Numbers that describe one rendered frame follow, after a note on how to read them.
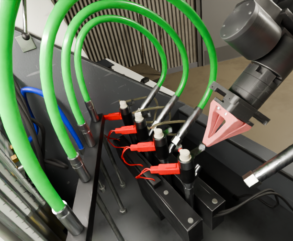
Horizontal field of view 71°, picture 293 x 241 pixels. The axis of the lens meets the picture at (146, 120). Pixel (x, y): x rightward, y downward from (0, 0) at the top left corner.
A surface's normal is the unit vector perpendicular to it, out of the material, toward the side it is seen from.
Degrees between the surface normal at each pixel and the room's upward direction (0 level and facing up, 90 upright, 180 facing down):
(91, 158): 0
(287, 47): 61
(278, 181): 90
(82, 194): 0
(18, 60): 90
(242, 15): 45
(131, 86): 90
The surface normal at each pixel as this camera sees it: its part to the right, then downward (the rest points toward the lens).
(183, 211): -0.18, -0.79
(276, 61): -0.32, 0.14
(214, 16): 0.17, 0.56
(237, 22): -0.83, -0.42
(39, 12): 0.53, 0.42
